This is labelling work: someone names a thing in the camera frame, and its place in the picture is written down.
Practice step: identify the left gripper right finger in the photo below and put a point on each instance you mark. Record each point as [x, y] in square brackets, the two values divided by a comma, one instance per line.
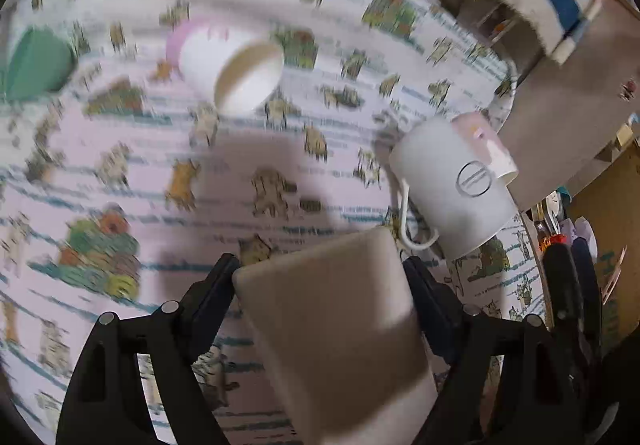
[508, 381]

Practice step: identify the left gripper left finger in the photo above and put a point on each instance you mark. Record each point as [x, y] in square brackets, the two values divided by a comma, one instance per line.
[105, 403]

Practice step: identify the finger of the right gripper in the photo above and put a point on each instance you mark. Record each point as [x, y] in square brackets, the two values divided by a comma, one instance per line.
[575, 295]

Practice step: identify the beige square cup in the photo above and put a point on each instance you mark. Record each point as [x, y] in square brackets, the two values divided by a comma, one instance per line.
[338, 335]

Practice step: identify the green cup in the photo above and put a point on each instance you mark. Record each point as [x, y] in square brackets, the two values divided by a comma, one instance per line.
[42, 62]

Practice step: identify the pink white cup left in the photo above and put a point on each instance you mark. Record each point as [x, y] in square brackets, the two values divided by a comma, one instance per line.
[230, 61]

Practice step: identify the wooden shelf unit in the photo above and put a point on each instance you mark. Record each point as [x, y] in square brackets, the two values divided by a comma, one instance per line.
[560, 133]

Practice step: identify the pink character sticker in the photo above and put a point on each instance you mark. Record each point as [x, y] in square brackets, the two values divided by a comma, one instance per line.
[628, 90]

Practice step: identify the cat print bedsheet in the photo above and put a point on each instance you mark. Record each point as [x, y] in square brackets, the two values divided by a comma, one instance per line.
[121, 189]

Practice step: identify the white mug with handle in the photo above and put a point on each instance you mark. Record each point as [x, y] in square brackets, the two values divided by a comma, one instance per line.
[448, 195]

